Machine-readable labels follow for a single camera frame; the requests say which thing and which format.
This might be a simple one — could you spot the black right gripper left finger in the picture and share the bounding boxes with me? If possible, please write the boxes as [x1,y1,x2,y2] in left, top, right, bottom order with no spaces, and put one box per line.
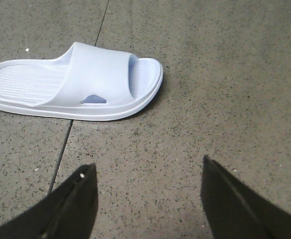
[0,163,98,239]

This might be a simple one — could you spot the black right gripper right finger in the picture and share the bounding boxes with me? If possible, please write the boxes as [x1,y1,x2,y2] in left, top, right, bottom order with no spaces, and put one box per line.
[200,155,291,239]

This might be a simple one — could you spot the light blue slipper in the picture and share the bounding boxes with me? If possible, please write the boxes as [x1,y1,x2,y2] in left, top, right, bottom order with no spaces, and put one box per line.
[0,42,163,121]

